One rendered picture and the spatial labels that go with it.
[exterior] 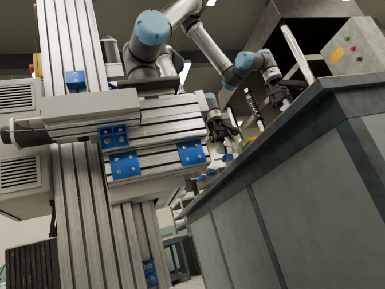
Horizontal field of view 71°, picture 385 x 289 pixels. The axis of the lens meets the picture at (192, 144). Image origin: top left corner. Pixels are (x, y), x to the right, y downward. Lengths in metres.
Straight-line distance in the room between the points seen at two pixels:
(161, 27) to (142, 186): 0.56
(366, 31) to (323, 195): 1.26
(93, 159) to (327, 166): 0.81
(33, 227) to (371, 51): 8.21
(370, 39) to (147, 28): 1.38
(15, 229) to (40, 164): 7.72
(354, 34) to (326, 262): 1.38
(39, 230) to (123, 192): 7.68
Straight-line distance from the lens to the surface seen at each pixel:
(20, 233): 8.71
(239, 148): 1.40
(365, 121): 0.90
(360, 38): 1.98
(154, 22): 1.03
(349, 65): 2.02
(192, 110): 0.98
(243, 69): 1.25
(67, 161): 1.10
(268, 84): 1.27
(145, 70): 1.07
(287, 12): 2.35
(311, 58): 2.30
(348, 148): 0.87
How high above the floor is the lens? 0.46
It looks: 20 degrees up
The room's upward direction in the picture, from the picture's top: 17 degrees counter-clockwise
